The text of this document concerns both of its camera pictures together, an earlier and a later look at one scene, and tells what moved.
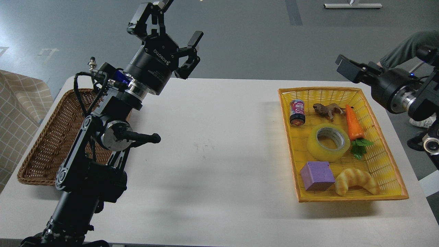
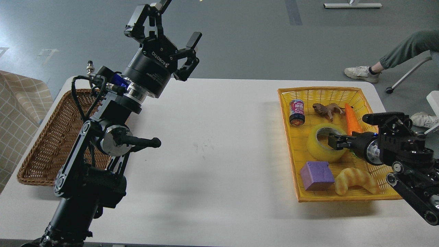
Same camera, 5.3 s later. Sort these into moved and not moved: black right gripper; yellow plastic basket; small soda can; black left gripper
Moved: black right gripper
Not moved: small soda can; yellow plastic basket; black left gripper
